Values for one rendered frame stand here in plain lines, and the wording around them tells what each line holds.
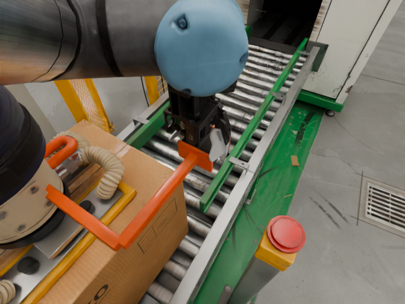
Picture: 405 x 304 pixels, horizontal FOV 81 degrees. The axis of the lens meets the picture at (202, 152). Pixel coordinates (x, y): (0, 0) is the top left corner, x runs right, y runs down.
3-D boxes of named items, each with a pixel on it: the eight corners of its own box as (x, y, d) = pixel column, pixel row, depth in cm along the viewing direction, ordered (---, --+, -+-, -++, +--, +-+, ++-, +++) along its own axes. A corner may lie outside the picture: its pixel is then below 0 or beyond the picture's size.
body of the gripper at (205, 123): (165, 134, 43) (155, 76, 34) (191, 108, 48) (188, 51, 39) (200, 151, 41) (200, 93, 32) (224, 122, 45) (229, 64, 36)
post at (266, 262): (229, 295, 127) (270, 217, 50) (240, 303, 125) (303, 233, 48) (223, 308, 123) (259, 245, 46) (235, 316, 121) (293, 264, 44)
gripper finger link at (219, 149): (210, 175, 48) (193, 140, 43) (224, 156, 51) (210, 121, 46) (223, 178, 46) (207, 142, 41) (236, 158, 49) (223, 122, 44)
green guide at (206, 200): (301, 47, 187) (304, 36, 180) (314, 51, 183) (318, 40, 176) (199, 210, 98) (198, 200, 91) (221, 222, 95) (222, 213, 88)
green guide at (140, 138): (238, 32, 204) (240, 22, 197) (250, 35, 200) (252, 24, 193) (104, 160, 115) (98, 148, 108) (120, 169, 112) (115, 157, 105)
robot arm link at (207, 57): (122, 107, 21) (135, 47, 28) (248, 102, 21) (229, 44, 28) (90, 9, 15) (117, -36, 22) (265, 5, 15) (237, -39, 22)
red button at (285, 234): (270, 216, 50) (275, 207, 47) (304, 232, 48) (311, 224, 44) (258, 245, 46) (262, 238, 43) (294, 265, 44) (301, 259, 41)
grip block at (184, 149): (198, 133, 58) (198, 118, 54) (229, 147, 55) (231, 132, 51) (178, 155, 53) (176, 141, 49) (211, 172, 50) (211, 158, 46)
